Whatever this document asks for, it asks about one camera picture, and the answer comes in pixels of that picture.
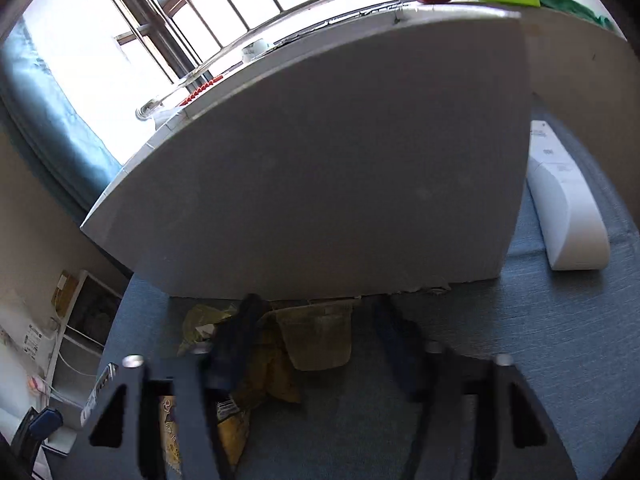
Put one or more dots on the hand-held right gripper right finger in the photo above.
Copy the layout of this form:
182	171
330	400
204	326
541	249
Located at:
395	340

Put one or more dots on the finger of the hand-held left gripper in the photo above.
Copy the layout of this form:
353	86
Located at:
45	419

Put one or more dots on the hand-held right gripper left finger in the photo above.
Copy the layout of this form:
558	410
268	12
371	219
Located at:
235	345

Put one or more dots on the pile of snack packets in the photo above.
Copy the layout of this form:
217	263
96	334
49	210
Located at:
270	375

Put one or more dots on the pale yellow single packet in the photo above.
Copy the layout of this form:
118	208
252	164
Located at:
315	340

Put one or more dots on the white cardboard box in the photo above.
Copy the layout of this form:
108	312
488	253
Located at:
325	160

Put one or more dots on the white shelf unit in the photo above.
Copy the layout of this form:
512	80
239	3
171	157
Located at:
75	332

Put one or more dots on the blue fabric table cover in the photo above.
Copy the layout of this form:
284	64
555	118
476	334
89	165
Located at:
500	335

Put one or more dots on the brown cardboard box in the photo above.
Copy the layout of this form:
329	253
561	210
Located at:
65	292

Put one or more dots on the white remote control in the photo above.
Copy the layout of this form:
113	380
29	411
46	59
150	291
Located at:
565	210

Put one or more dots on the metal window guard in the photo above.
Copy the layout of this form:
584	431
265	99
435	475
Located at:
150	108

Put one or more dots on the orange beaded tool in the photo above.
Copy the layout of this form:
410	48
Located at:
197	92

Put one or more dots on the white tape roll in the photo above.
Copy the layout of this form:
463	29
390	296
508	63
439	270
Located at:
255	51

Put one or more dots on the blue curtain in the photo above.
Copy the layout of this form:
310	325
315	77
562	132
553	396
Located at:
50	110

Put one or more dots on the green plastic bag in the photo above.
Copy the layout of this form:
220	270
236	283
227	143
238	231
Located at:
570	7

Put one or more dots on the dark window frame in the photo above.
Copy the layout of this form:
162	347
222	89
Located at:
165	25

